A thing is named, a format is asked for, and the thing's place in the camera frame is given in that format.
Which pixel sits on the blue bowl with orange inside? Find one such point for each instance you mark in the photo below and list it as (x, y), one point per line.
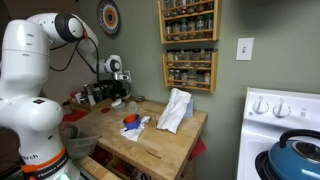
(132, 121)

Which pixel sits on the upper wooden spice rack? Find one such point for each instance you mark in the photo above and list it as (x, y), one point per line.
(183, 21)

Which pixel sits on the transparent plastic bowl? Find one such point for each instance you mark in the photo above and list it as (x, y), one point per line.
(118, 108)

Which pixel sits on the small clear plastic cup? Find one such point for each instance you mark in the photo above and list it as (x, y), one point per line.
(133, 107)

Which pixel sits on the white wall outlet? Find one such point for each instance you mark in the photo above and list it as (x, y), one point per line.
(128, 74)

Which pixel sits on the white stove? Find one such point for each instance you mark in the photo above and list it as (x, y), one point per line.
(267, 115)

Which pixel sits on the decorative wall plate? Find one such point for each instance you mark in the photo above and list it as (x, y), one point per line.
(108, 17)

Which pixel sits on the clear plastic storage bin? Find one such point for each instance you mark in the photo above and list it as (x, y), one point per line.
(78, 143)

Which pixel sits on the lower wooden spice rack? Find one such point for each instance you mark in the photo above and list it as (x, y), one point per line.
(194, 69)

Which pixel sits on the blue kettle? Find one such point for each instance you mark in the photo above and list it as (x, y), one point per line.
(290, 159)

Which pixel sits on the white crumpled napkin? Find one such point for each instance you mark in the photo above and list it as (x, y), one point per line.
(132, 134)

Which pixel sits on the small red lid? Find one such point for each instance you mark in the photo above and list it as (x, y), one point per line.
(105, 110)

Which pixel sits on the white round lid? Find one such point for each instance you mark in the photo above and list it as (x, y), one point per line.
(116, 102)

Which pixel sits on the white light switch plate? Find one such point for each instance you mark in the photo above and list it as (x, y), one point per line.
(244, 49)

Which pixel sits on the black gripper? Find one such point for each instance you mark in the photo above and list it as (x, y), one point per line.
(115, 89)

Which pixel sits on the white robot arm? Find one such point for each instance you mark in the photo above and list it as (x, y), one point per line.
(24, 70)

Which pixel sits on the red silicone mat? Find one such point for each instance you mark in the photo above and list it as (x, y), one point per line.
(75, 116)

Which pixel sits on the white paper bag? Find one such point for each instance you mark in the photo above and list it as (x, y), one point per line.
(180, 106)

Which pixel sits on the wooden spice tray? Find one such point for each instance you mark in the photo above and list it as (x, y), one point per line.
(88, 108)

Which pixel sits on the wooden spice rack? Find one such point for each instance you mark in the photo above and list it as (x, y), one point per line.
(183, 21)
(194, 69)

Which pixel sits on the small metal lid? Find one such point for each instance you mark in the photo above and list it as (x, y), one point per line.
(139, 98)

